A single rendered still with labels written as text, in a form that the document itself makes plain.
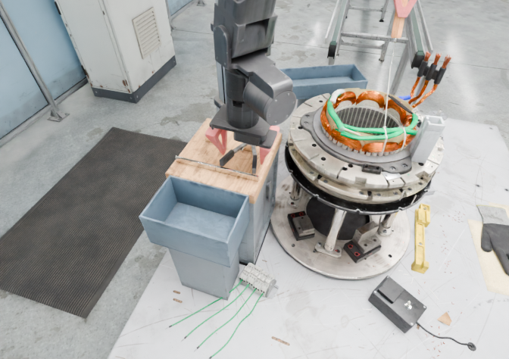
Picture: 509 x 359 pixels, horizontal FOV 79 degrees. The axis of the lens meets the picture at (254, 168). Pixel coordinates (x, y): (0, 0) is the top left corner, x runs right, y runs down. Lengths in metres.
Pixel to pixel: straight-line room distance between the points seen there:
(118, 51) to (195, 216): 2.23
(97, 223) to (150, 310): 1.29
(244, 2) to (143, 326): 0.67
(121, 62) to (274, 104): 2.41
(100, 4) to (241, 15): 2.27
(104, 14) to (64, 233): 1.53
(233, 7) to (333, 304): 0.65
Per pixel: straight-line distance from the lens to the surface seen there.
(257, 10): 0.44
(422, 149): 0.65
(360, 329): 0.79
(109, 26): 2.69
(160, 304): 0.81
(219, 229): 0.63
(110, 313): 1.74
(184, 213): 0.66
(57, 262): 1.98
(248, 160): 0.64
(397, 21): 0.61
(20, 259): 2.10
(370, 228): 0.81
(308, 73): 1.01
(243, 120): 0.53
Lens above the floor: 1.50
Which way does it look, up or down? 45 degrees down
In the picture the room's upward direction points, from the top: straight up
